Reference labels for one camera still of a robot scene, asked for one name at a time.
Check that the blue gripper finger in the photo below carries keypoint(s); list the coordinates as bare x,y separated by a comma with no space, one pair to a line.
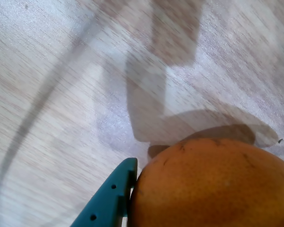
106,201

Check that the small yellowish orange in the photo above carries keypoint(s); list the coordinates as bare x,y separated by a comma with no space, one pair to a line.
203,184

